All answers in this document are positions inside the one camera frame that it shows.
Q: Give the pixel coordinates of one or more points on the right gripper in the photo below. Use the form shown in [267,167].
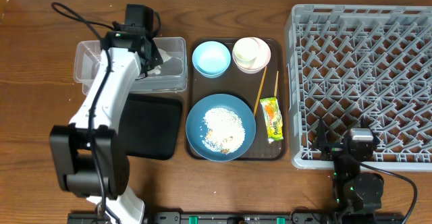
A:
[333,150]

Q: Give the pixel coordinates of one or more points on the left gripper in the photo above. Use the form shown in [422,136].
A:
[157,60]

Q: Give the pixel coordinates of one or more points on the white napkin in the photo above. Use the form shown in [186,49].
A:
[167,68]

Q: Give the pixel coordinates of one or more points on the green snack wrapper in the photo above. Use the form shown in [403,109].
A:
[273,119]

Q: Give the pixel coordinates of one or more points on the dark blue plate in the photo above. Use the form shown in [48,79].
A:
[195,126]

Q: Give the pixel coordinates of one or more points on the pile of white rice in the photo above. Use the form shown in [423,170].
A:
[225,131]

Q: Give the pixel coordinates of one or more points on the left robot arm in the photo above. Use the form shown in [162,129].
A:
[89,159]

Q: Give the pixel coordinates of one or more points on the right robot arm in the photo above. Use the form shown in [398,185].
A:
[358,194]

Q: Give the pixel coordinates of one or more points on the clear plastic waste bin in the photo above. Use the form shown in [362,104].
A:
[88,58]

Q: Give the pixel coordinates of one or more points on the grey dishwasher rack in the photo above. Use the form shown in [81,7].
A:
[348,63]

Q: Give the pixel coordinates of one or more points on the light blue bowl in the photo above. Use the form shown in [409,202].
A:
[211,59]

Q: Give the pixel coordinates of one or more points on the black plastic tray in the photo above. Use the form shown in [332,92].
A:
[149,126]

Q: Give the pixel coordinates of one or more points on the cream plastic cup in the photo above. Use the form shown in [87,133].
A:
[245,51]

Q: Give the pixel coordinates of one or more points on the pink bowl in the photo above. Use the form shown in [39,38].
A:
[261,61]

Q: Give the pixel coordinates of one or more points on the brown serving tray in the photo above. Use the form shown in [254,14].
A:
[245,87]

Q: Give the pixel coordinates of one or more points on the left wooden chopstick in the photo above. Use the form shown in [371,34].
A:
[259,91]

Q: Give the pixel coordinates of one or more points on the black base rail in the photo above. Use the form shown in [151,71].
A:
[178,218]

